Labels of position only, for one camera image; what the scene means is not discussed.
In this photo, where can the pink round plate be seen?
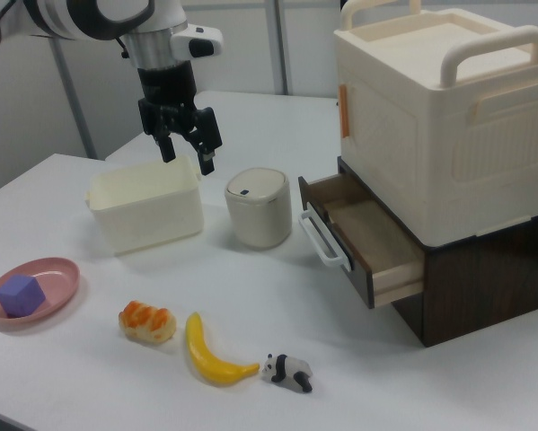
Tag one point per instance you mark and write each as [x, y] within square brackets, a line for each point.
[57, 278]

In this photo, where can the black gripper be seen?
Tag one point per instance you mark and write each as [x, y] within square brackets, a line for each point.
[167, 90]

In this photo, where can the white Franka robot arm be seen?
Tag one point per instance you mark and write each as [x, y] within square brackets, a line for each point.
[71, 13]

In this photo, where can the small cream lidded trash can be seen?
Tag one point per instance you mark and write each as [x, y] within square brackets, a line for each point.
[259, 211]

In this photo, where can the black white panda toy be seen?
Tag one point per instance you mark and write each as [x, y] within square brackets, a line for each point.
[286, 369]

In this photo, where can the orange glazed toy bread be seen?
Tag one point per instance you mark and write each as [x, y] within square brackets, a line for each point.
[147, 323]

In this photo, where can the yellow toy banana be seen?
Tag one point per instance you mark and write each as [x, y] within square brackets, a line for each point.
[205, 359]

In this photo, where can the dark brown wooden cabinet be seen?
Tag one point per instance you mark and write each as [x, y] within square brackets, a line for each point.
[484, 278]

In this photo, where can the orange box latch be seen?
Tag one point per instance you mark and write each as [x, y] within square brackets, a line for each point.
[344, 110]

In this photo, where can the purple foam cube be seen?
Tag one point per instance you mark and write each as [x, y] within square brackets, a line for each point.
[21, 296]

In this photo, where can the cream open plastic bin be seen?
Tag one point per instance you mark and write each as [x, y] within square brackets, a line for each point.
[147, 220]

